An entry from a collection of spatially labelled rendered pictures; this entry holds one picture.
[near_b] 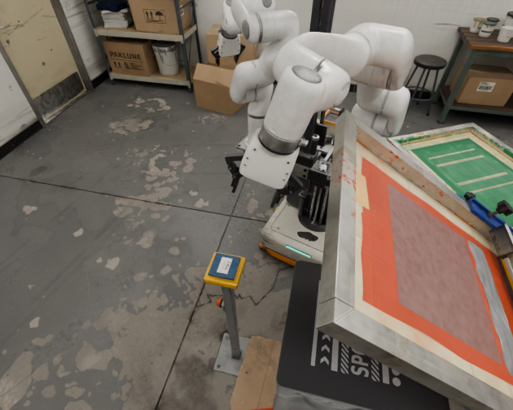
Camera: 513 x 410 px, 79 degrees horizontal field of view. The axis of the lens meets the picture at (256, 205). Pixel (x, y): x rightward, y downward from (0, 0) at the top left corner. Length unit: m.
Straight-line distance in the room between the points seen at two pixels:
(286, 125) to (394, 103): 0.57
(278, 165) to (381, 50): 0.35
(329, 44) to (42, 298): 2.40
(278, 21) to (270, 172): 0.59
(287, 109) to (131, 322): 1.96
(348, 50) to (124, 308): 2.06
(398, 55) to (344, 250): 0.45
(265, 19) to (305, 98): 0.59
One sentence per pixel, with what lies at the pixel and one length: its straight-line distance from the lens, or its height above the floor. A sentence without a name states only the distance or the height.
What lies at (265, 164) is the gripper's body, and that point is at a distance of 0.60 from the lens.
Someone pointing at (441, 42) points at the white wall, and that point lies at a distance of 4.64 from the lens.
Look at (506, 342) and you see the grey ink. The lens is 0.92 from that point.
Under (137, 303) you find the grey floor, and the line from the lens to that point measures 2.34.
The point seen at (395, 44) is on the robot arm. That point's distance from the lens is 0.79.
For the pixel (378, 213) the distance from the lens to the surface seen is 0.74.
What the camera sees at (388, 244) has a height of 1.44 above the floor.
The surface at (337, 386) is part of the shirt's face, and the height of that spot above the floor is 0.95.
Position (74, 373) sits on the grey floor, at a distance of 2.29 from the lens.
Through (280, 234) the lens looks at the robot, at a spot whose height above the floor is 0.28.
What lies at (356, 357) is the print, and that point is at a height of 0.95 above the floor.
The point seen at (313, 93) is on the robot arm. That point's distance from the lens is 0.50.
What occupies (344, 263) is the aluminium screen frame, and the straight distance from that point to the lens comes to 0.51.
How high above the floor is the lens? 1.96
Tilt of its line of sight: 46 degrees down
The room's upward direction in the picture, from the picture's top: straight up
